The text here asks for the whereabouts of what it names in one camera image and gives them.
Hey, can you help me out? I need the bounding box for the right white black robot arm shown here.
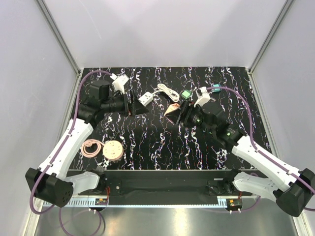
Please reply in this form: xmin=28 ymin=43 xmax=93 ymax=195
xmin=164 ymin=101 xmax=315 ymax=217

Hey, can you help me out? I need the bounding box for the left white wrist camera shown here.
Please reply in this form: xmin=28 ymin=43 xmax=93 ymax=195
xmin=110 ymin=74 xmax=129 ymax=94

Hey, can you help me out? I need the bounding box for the pink round power socket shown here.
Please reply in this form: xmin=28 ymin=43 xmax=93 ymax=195
xmin=102 ymin=140 xmax=124 ymax=161

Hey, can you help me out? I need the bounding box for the pink coiled cable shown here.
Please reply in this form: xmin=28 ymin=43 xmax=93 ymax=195
xmin=80 ymin=139 xmax=102 ymax=158

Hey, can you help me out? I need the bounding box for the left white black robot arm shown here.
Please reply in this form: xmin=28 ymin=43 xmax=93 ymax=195
xmin=25 ymin=81 xmax=148 ymax=214

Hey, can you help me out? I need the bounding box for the green plug adapter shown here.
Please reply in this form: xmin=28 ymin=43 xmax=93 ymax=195
xmin=181 ymin=90 xmax=192 ymax=99

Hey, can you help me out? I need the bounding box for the white coiled power strip cable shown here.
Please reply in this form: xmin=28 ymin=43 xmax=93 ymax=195
xmin=152 ymin=83 xmax=180 ymax=102

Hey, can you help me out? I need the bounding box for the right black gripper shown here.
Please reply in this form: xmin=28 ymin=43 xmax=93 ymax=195
xmin=165 ymin=99 xmax=215 ymax=135

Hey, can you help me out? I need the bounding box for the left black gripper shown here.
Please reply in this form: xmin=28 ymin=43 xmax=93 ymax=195
xmin=102 ymin=89 xmax=149 ymax=117

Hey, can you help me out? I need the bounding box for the aluminium frame post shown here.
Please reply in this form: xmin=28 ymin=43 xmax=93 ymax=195
xmin=248 ymin=0 xmax=295 ymax=74
xmin=35 ymin=0 xmax=81 ymax=76

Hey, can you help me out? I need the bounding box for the white slotted cable duct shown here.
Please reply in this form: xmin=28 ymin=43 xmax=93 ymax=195
xmin=65 ymin=198 xmax=108 ymax=207

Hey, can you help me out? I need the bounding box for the left aluminium frame post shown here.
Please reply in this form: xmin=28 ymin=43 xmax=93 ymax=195
xmin=35 ymin=0 xmax=81 ymax=76

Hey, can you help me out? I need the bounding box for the teal plug adapter far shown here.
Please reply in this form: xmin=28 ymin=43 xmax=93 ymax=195
xmin=212 ymin=84 xmax=221 ymax=93

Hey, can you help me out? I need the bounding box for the pink cube plug adapter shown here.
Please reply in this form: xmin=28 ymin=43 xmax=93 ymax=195
xmin=164 ymin=103 xmax=181 ymax=116

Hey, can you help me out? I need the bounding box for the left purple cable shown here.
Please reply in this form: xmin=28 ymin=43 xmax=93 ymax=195
xmin=29 ymin=69 xmax=116 ymax=234

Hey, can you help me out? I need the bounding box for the white power strip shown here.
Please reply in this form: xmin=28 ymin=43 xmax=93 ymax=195
xmin=138 ymin=92 xmax=154 ymax=107

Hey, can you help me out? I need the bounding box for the right aluminium frame post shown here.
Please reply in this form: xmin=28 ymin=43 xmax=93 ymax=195
xmin=248 ymin=0 xmax=295 ymax=74

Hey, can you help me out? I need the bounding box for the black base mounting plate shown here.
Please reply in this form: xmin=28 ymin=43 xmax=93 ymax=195
xmin=83 ymin=170 xmax=240 ymax=206

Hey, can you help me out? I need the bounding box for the black marbled table mat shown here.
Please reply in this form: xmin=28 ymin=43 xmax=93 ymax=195
xmin=70 ymin=66 xmax=271 ymax=170

